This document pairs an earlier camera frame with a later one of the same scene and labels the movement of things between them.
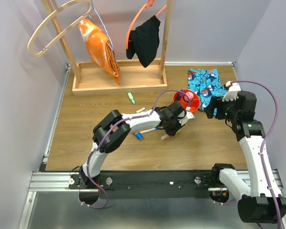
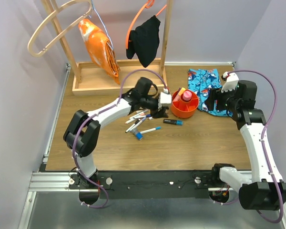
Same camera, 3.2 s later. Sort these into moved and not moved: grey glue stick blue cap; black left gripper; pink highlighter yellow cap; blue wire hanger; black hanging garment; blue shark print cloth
Moved: pink highlighter yellow cap; black left gripper
Not moved: grey glue stick blue cap; black hanging garment; blue wire hanger; blue shark print cloth
